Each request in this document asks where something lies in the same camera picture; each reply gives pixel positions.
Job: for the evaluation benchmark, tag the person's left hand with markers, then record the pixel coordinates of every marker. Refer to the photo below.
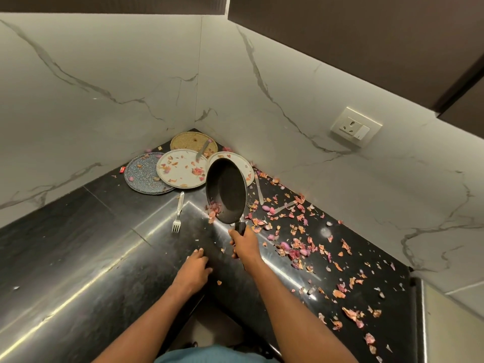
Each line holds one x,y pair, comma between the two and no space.
193,274

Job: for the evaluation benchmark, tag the person's right hand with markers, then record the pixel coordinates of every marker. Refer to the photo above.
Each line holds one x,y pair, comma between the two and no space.
245,245

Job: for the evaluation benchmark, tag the person's right thumb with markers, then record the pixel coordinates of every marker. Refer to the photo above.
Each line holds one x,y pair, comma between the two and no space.
242,230

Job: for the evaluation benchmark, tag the person's left thumb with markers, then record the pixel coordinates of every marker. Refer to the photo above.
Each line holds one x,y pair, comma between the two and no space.
208,272

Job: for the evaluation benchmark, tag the black frying pan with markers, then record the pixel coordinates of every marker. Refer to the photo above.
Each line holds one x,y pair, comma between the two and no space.
226,190

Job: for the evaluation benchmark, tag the person's left forearm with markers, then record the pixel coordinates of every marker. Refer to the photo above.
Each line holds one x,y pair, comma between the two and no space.
151,325

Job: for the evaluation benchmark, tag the person's right forearm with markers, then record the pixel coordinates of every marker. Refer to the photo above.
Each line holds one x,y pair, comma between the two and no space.
298,317

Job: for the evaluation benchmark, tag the onion peels in pan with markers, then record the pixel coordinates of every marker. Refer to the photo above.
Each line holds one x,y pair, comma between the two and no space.
213,212

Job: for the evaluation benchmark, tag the silver butter knife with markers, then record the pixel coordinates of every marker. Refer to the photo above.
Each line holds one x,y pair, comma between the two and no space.
258,190

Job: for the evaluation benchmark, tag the silver spoon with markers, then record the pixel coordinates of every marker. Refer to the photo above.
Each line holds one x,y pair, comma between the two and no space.
284,207

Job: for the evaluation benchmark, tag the scatter of onion peels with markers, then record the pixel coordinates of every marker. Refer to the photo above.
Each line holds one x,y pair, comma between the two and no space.
298,245

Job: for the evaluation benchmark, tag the silver fork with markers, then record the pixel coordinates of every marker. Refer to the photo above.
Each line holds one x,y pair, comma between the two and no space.
177,215

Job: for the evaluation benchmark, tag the white plate with thin rim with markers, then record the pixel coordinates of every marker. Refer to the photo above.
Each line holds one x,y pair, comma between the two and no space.
242,164

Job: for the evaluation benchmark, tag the person's blue shirt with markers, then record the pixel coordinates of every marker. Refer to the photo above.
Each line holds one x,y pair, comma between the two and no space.
215,355

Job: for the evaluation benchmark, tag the white plate with peel scraps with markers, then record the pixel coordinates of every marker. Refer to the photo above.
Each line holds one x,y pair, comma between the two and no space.
181,170

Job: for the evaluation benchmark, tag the silver table knife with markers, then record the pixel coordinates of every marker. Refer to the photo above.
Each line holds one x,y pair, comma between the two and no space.
202,151

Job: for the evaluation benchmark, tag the beige woven-look plate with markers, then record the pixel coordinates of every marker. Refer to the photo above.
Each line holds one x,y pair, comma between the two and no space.
189,140

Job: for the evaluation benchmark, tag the blue speckled plate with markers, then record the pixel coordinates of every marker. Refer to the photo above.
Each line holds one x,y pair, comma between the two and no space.
143,175

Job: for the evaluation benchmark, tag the white wall socket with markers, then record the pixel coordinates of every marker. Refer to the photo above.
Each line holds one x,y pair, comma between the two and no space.
355,126

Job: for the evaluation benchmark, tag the dark brown wall cabinet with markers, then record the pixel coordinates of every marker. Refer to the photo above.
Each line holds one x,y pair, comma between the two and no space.
359,41
113,3

